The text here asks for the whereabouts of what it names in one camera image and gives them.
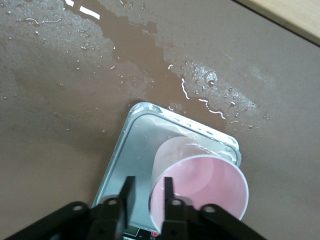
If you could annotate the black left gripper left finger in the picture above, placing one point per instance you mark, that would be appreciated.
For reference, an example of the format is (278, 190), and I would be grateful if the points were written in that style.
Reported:
(100, 220)

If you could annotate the silver digital kitchen scale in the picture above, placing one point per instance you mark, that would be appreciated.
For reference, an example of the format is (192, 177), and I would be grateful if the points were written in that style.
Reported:
(135, 155)

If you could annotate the brown table cover sheet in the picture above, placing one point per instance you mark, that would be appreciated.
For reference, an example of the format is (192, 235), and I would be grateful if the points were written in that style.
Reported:
(50, 125)

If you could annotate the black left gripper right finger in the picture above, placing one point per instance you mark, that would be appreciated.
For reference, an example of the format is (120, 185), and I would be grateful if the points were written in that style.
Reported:
(185, 222)

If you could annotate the large water spill puddle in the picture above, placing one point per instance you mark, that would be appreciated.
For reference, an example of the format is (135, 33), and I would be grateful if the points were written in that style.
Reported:
(140, 50)

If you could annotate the pink plastic cup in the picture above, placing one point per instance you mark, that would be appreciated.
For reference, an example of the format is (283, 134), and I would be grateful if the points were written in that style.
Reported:
(200, 180)

